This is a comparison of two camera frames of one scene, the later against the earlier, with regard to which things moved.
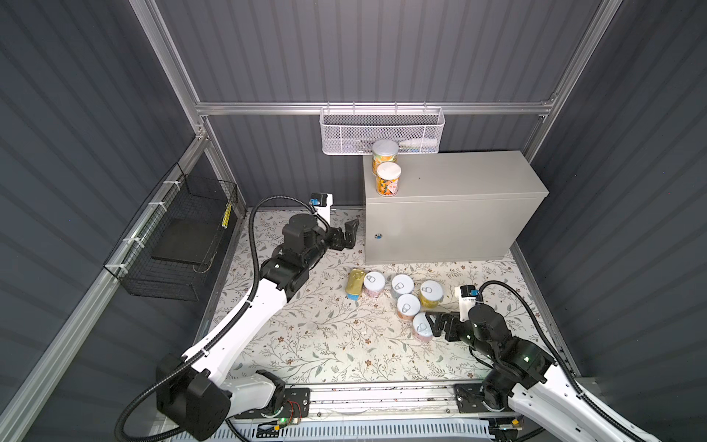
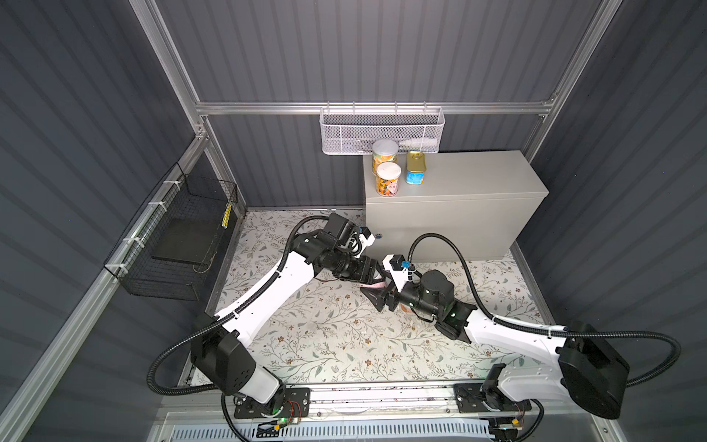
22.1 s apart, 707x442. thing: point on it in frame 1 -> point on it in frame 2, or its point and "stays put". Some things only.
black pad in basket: x=186 y=239 stays put
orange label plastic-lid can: x=388 y=178 stays put
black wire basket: x=167 y=251 stays put
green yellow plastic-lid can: x=384 y=151 stays put
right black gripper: x=452 y=319 -> x=382 y=296
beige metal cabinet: x=455 y=206 stays put
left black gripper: x=338 y=243 -> x=367 y=275
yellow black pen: x=226 y=218 stays put
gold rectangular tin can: x=354 y=283 -> x=415 y=168
